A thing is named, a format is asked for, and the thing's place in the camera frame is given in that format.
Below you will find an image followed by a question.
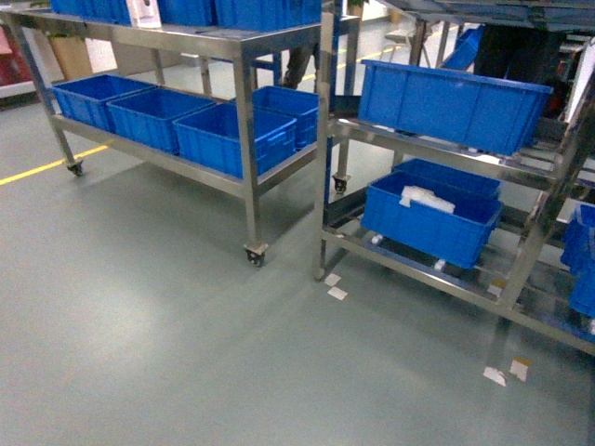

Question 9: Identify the steel flow rack shelf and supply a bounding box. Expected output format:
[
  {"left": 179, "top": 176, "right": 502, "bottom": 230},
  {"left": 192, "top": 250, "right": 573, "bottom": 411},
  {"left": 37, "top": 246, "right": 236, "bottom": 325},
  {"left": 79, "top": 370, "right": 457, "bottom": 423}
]
[{"left": 313, "top": 1, "right": 594, "bottom": 354}]

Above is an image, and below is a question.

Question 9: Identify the blue bin behind cart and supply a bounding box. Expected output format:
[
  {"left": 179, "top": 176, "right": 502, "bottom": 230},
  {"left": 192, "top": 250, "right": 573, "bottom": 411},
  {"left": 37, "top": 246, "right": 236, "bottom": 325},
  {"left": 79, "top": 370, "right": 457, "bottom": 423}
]
[{"left": 252, "top": 85, "right": 319, "bottom": 151}]

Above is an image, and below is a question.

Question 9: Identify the white plastic bag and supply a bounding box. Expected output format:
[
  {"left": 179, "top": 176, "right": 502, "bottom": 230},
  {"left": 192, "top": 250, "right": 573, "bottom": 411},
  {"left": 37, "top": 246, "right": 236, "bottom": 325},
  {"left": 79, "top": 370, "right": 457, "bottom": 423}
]
[{"left": 399, "top": 186, "right": 456, "bottom": 214}]

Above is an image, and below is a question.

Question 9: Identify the blue bin on cart right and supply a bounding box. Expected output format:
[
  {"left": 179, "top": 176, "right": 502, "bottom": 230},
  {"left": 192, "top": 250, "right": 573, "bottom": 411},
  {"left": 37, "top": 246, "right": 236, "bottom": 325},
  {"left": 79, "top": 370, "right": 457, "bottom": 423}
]
[{"left": 173, "top": 103, "right": 297, "bottom": 178}]

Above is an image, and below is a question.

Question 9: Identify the blue bin on cart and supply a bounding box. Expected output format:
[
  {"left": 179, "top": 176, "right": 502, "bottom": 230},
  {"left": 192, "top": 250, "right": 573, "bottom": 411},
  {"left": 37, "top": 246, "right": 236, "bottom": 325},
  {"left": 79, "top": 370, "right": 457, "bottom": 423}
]
[
  {"left": 173, "top": 103, "right": 297, "bottom": 178},
  {"left": 106, "top": 88, "right": 217, "bottom": 155},
  {"left": 51, "top": 74, "right": 156, "bottom": 133}
]

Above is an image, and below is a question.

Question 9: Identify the steel wheeled cart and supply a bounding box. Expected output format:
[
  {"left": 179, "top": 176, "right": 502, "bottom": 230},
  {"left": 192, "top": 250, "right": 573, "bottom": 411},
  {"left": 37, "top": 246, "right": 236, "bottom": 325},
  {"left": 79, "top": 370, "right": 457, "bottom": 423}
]
[{"left": 0, "top": 4, "right": 362, "bottom": 269}]

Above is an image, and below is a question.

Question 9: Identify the blue bin on rack lower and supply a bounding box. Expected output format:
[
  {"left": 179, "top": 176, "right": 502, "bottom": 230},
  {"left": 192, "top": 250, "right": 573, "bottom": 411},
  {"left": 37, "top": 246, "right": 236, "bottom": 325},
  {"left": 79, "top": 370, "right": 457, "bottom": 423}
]
[{"left": 362, "top": 171, "right": 503, "bottom": 269}]

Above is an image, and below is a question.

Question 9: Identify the blue bin on rack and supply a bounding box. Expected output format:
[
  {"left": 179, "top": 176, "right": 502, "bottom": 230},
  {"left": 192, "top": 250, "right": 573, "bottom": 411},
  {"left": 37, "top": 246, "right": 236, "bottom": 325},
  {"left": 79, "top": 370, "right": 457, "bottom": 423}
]
[
  {"left": 362, "top": 171, "right": 503, "bottom": 269},
  {"left": 358, "top": 59, "right": 553, "bottom": 156}
]

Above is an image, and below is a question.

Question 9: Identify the blue bin on cart middle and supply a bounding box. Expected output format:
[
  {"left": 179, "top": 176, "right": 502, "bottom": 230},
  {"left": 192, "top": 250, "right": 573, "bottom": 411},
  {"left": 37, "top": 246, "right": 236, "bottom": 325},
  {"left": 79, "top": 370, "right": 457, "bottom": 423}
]
[{"left": 106, "top": 88, "right": 217, "bottom": 155}]

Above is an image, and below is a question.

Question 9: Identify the blue bin on rack top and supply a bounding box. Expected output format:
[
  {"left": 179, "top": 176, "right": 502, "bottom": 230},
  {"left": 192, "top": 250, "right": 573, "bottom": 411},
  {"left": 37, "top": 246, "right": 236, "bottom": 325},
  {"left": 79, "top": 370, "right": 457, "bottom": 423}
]
[{"left": 358, "top": 59, "right": 553, "bottom": 156}]

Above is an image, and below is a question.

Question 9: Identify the blue bin on cart left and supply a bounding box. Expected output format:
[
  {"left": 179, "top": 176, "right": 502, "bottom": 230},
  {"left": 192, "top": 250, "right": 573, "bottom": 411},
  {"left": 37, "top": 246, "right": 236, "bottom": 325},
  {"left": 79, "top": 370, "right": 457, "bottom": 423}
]
[{"left": 51, "top": 74, "right": 156, "bottom": 133}]

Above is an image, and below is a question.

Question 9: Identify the blue bin rack right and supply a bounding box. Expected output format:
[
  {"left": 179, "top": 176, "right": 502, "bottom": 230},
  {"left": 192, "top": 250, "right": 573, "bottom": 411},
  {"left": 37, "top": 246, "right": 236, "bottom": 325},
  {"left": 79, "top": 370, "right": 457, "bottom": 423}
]
[{"left": 561, "top": 203, "right": 594, "bottom": 319}]

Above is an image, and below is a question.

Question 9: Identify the potted green plant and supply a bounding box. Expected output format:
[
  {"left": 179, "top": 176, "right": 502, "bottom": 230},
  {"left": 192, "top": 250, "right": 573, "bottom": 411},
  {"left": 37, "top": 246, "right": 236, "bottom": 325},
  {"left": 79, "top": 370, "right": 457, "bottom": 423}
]
[{"left": 46, "top": 33, "right": 93, "bottom": 81}]

